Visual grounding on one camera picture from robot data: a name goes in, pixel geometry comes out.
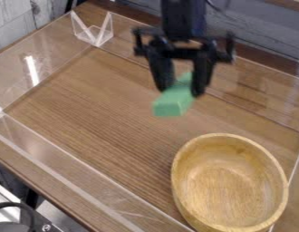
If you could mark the clear acrylic corner bracket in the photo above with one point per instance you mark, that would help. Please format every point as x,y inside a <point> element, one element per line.
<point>95,35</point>

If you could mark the green rectangular block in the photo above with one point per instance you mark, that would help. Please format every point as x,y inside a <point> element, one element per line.
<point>177,99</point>

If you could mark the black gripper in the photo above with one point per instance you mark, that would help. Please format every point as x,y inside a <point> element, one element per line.
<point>183,25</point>

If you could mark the black metal mount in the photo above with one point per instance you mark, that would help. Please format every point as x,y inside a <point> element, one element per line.
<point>43,224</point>

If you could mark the brown wooden bowl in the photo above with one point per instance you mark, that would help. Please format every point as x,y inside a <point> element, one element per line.
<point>229,183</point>

